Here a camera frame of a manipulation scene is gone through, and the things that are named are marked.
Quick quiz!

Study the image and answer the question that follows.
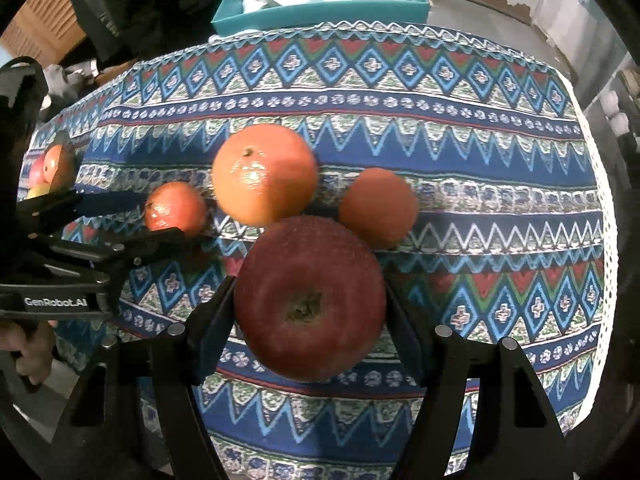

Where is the red apple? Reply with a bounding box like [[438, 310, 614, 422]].
[[234, 216, 386, 382]]

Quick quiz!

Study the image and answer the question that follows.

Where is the teal cardboard box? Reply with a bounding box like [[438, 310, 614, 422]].
[[213, 0, 431, 36]]

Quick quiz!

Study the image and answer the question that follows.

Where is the patterned blue tablecloth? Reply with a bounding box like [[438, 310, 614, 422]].
[[18, 22, 618, 479]]

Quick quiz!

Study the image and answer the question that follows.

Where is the dark glass fruit bowl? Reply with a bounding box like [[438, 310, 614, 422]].
[[18, 129, 84, 200]]

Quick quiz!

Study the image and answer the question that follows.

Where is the medium orange mandarin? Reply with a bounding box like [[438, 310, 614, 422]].
[[338, 168, 419, 249]]

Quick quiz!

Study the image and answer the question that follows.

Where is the large orange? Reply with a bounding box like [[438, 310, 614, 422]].
[[212, 124, 319, 228]]

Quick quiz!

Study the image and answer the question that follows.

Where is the black hanging clothing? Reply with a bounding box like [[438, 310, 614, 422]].
[[70, 0, 221, 64]]

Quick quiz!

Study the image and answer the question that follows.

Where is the shoe rack with shoes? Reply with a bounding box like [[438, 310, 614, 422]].
[[576, 53, 639, 193]]

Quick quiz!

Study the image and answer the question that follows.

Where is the left human hand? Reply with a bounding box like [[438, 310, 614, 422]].
[[0, 320, 55, 385]]

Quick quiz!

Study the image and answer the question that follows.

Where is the small orange tangerine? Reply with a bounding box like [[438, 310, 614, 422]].
[[144, 181, 207, 237]]

